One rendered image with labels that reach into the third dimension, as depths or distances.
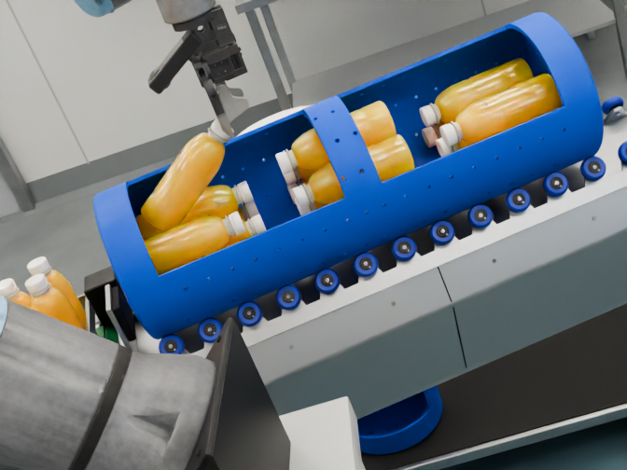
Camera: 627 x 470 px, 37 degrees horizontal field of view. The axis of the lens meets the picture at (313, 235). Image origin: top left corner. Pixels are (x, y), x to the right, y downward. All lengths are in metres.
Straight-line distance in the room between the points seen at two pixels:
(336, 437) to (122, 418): 0.30
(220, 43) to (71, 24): 3.60
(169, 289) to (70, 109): 3.77
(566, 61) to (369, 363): 0.65
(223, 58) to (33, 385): 0.80
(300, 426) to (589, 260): 0.84
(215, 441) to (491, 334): 1.05
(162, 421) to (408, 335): 0.89
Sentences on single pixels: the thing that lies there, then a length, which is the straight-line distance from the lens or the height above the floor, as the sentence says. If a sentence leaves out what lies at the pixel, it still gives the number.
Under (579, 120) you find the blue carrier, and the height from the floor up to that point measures 1.08.
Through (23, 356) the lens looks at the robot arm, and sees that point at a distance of 0.95.
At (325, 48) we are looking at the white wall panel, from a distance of 5.11.
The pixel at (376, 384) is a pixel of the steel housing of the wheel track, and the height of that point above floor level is 0.71.
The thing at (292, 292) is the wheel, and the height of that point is 0.97.
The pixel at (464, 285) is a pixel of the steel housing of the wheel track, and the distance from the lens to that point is 1.75.
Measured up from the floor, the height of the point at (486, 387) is 0.15.
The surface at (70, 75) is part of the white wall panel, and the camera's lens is 5.26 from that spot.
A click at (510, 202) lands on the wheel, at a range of 1.74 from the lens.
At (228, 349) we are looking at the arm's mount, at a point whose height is 1.29.
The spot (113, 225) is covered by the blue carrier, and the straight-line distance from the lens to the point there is 1.62.
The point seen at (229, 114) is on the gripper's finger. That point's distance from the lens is 1.62.
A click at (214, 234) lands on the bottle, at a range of 1.64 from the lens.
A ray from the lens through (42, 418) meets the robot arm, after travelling 0.95.
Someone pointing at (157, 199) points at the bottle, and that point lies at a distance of 1.67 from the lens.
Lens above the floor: 1.81
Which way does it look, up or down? 27 degrees down
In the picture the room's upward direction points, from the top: 21 degrees counter-clockwise
